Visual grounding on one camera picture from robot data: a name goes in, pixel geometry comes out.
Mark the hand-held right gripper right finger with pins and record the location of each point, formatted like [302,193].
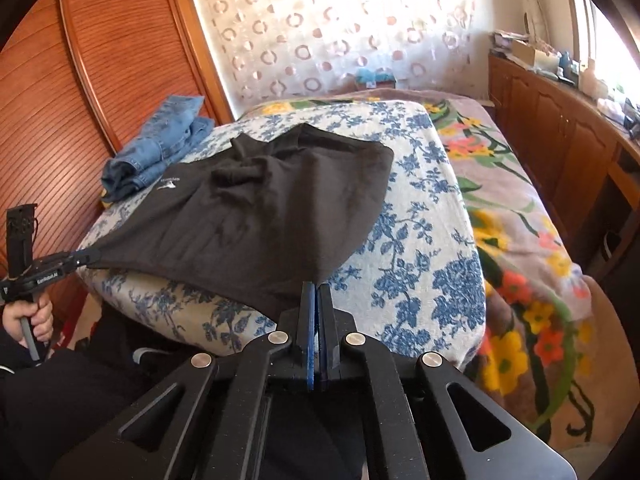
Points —
[326,330]

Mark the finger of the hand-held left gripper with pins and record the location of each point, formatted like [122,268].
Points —
[89,258]

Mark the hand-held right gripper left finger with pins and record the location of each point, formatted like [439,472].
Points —
[308,330]

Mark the black pants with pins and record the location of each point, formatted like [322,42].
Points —
[250,220]

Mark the person's left hand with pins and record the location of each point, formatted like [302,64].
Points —
[42,317]

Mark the blue jeans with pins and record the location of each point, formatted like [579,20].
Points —
[150,155]

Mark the blue floral blanket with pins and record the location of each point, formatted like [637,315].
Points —
[415,240]

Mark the person's dark clothing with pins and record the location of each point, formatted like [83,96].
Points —
[75,410]

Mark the colourful flower blanket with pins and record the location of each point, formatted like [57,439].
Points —
[500,195]

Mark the teal box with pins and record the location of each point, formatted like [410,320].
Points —
[372,79]

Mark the white curtain with circles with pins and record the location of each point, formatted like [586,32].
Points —
[325,35]

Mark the wooden cabinet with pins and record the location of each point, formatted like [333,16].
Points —
[550,125]

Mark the cardboard box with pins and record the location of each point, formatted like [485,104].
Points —
[532,55]

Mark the pile of small clutter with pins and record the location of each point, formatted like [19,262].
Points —
[600,95]

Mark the window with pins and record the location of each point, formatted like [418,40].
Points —
[595,25]

